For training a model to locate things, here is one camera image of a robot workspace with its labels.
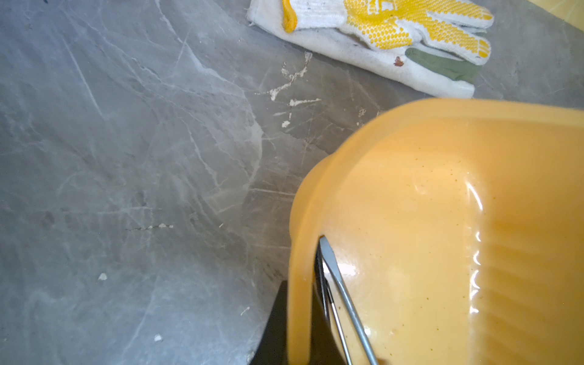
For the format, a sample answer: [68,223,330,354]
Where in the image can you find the yellow plastic storage box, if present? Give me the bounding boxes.
[287,99,583,364]

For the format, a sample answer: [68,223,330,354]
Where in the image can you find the yellow white work glove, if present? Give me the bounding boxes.
[246,1,494,99]

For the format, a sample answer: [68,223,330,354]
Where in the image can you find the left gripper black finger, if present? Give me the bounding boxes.
[249,280,348,365]

